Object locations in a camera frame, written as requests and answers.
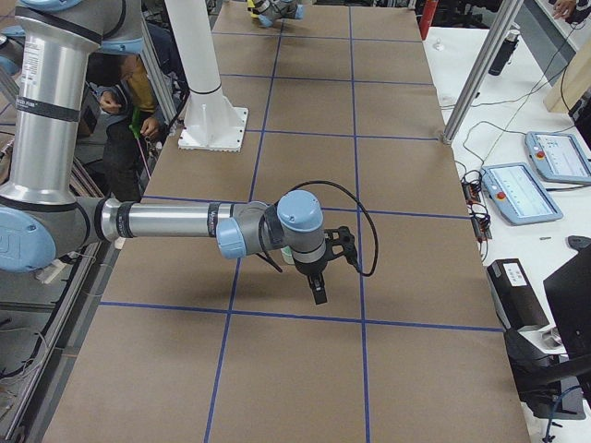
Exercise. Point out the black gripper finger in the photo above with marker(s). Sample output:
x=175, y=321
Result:
x=317, y=286

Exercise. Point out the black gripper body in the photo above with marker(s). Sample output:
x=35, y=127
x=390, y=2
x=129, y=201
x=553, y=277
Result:
x=309, y=269

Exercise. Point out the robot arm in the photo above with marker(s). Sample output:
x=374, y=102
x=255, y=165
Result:
x=42, y=220
x=267, y=12

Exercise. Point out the green cup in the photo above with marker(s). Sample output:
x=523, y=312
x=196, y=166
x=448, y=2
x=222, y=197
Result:
x=287, y=255

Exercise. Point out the black box with label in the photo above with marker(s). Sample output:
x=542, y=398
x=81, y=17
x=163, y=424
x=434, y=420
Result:
x=514, y=298

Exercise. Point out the near teach pendant tablet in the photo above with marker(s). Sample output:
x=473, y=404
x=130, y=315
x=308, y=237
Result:
x=518, y=194

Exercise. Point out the teach pendant tablet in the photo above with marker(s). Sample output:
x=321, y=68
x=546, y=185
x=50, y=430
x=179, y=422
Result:
x=518, y=194
x=558, y=157

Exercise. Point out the far teach pendant tablet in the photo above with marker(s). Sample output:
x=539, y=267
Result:
x=558, y=157

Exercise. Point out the seated person dark shirt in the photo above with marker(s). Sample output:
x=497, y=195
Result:
x=134, y=116

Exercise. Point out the black water bottle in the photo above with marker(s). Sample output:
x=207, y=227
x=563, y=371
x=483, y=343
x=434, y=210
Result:
x=504, y=53

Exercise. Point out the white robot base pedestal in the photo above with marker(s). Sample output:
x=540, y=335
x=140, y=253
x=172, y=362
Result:
x=211, y=122

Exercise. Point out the aluminium frame post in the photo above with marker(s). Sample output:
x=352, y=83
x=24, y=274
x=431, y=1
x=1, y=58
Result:
x=489, y=49

